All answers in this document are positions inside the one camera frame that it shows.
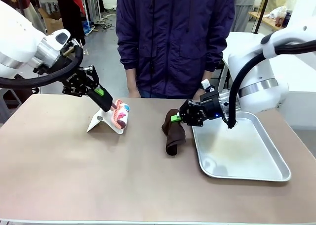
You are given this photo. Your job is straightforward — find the silver metal tray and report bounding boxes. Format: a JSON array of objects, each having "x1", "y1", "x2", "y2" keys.
[{"x1": 192, "y1": 111, "x2": 292, "y2": 182}]

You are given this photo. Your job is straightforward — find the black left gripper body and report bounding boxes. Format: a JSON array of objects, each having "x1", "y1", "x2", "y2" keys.
[{"x1": 61, "y1": 66, "x2": 91, "y2": 97}]

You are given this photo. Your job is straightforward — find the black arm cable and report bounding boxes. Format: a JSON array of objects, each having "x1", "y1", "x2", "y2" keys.
[
  {"x1": 0, "y1": 39, "x2": 84, "y2": 89},
  {"x1": 226, "y1": 38, "x2": 316, "y2": 130}
]

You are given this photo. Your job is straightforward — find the person's right forearm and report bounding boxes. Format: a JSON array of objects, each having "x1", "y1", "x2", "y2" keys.
[{"x1": 116, "y1": 34, "x2": 139, "y2": 72}]

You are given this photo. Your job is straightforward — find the black stand pole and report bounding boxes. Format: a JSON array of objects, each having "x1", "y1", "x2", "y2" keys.
[{"x1": 253, "y1": 0, "x2": 273, "y2": 35}]

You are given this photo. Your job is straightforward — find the person in purple jacket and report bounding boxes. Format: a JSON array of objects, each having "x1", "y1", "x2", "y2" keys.
[{"x1": 115, "y1": 0, "x2": 236, "y2": 99}]

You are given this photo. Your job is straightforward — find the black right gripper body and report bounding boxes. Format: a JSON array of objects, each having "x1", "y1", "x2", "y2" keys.
[{"x1": 198, "y1": 91, "x2": 223, "y2": 123}]

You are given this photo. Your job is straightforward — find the bystander in grey trousers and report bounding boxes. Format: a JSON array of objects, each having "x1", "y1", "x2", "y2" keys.
[{"x1": 233, "y1": 0, "x2": 258, "y2": 33}]

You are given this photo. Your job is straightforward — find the person's left forearm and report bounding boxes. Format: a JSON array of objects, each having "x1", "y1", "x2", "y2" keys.
[{"x1": 203, "y1": 34, "x2": 232, "y2": 73}]

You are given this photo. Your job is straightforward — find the bystander in beige skirt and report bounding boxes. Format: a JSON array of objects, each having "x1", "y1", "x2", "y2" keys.
[{"x1": 0, "y1": 0, "x2": 47, "y2": 34}]

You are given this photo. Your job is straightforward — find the brown cloth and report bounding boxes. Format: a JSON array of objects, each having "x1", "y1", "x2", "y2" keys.
[{"x1": 161, "y1": 108, "x2": 187, "y2": 157}]

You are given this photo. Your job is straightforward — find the person's right hand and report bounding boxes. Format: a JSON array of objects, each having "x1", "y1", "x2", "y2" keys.
[{"x1": 126, "y1": 70, "x2": 142, "y2": 98}]

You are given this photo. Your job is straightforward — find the brown cardboard box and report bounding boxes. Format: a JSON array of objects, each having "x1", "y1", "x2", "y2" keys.
[{"x1": 38, "y1": 7, "x2": 65, "y2": 35}]

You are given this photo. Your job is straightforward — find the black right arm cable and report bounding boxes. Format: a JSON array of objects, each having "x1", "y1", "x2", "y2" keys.
[{"x1": 226, "y1": 38, "x2": 316, "y2": 130}]

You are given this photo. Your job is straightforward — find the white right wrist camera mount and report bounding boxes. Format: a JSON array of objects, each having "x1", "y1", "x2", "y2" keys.
[{"x1": 200, "y1": 78, "x2": 216, "y2": 93}]

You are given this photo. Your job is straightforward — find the white plastic bag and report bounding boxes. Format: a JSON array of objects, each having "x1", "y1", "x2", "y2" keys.
[{"x1": 270, "y1": 5, "x2": 289, "y2": 20}]

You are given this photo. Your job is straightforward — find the wooden work table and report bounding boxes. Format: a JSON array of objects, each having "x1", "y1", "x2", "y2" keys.
[{"x1": 247, "y1": 11, "x2": 283, "y2": 32}]

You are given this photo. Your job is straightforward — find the person's left hand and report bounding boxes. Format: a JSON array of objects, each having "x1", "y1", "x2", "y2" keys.
[{"x1": 203, "y1": 71, "x2": 217, "y2": 89}]

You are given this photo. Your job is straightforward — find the bystander in dark red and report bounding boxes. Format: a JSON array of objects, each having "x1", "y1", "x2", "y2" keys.
[{"x1": 56, "y1": 0, "x2": 86, "y2": 47}]

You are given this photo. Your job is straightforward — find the white lint roller stand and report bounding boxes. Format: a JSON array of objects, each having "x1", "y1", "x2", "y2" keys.
[{"x1": 86, "y1": 108, "x2": 126, "y2": 136}]

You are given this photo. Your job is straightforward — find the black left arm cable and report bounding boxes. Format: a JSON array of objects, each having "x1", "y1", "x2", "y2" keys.
[{"x1": 0, "y1": 39, "x2": 84, "y2": 89}]

